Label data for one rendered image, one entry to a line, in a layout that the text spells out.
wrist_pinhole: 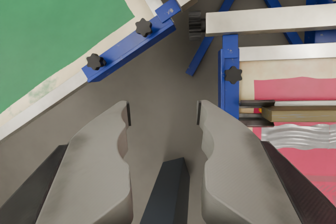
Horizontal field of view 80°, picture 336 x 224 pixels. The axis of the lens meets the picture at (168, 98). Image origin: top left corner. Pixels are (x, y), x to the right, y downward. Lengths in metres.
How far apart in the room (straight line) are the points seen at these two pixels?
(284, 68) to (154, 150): 1.29
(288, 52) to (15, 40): 0.84
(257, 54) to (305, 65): 0.14
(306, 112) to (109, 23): 0.59
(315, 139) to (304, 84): 0.16
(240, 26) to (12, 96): 0.76
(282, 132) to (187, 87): 1.02
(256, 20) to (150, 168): 1.48
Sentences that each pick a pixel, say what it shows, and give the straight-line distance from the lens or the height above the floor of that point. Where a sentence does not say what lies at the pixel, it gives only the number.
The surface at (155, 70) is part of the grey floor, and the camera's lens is 1.60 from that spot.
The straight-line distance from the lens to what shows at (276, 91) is 0.66.
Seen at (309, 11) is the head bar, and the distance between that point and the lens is 0.60.
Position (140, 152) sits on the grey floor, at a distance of 1.76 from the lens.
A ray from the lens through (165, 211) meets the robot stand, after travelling 1.16.
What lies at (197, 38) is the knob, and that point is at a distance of 0.56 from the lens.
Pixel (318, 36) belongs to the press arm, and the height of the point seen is 0.92.
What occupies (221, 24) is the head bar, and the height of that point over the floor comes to 1.04.
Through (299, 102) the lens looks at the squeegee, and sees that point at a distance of 0.64.
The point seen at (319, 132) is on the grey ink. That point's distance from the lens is 0.72.
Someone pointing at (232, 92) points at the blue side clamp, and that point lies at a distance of 0.58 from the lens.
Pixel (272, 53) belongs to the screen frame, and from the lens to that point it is 0.61.
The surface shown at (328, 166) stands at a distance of 0.77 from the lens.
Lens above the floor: 1.57
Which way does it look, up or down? 79 degrees down
